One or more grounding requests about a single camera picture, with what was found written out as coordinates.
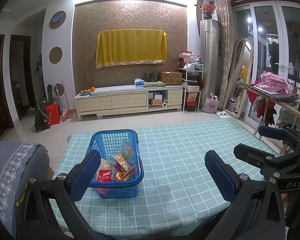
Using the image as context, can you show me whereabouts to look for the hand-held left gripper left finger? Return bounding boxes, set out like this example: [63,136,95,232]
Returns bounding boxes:
[14,149,101,240]

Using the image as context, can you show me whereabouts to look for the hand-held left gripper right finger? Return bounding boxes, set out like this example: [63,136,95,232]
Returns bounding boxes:
[204,150,287,240]

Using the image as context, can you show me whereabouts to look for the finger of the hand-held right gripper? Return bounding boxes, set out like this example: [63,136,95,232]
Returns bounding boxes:
[234,143,300,178]
[258,126,300,153]

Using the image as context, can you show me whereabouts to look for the red snack packet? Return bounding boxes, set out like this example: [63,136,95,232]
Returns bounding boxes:
[97,169,112,183]

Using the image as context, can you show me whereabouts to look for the orange crisps packet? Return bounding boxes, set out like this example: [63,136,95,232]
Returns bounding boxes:
[112,153,135,173]

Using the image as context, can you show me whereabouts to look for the blue plastic basket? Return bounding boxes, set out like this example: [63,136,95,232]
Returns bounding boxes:
[86,129,144,199]

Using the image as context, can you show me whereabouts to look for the clear yellow snack packet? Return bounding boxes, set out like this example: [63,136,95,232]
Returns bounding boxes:
[121,139,136,167]

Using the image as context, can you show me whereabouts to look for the red hanging clothes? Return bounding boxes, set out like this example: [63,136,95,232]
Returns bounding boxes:
[247,82,277,126]

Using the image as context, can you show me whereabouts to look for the green checked tablecloth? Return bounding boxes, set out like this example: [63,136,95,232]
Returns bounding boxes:
[50,118,281,238]

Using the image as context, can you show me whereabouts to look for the pink cloth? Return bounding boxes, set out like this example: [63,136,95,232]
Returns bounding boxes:
[261,72,292,94]

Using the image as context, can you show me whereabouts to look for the pink tote bag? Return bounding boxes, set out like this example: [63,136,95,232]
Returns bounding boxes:
[202,93,221,113]

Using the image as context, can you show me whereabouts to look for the pink broom with dustpan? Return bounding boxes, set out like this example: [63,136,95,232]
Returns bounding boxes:
[61,79,76,122]

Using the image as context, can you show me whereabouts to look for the red bag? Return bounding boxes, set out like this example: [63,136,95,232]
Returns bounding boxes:
[45,102,61,126]

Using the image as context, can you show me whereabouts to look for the black bag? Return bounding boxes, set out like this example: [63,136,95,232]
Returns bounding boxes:
[34,100,51,131]

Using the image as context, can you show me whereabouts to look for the standing arched mirror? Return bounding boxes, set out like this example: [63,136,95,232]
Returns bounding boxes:
[226,38,253,119]

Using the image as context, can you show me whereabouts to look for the cream tv cabinet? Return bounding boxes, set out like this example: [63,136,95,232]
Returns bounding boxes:
[74,85,184,121]

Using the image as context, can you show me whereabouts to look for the grey embroidered chair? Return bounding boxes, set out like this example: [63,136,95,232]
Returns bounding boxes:
[0,141,51,238]

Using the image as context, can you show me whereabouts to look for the printed snack bag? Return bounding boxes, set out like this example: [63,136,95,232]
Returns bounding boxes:
[186,91,201,103]

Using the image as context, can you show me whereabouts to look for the plate of oranges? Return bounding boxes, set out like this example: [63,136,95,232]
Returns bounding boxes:
[79,87,96,97]

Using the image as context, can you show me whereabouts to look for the patterned beige curtain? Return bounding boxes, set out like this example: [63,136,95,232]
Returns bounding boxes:
[214,0,236,111]

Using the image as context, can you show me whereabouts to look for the standing air conditioner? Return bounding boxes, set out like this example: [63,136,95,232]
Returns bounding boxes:
[199,19,220,103]

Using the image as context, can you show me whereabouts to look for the sliding glass door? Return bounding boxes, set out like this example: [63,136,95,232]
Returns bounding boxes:
[231,1,300,126]

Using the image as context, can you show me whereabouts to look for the brown cardboard box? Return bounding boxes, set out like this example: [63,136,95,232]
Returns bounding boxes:
[160,71,183,86]

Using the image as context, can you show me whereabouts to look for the green folded cloth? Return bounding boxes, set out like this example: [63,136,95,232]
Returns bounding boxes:
[143,81,166,88]

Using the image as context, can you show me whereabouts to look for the black router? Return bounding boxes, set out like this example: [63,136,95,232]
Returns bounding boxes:
[143,72,159,83]

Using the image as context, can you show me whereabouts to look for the yellow cloth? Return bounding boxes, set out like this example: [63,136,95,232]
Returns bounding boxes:
[95,29,168,69]

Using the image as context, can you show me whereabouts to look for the vase with red flowers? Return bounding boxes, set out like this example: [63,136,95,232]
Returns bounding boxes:
[199,2,217,20]

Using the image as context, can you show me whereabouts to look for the white wire shelf rack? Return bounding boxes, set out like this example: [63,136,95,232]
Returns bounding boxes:
[182,63,205,112]

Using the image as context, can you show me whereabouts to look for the round brown wall disc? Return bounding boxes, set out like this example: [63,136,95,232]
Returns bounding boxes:
[49,46,63,65]

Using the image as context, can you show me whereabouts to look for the blue wall plate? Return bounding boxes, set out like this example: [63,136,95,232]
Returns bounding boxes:
[49,11,67,29]

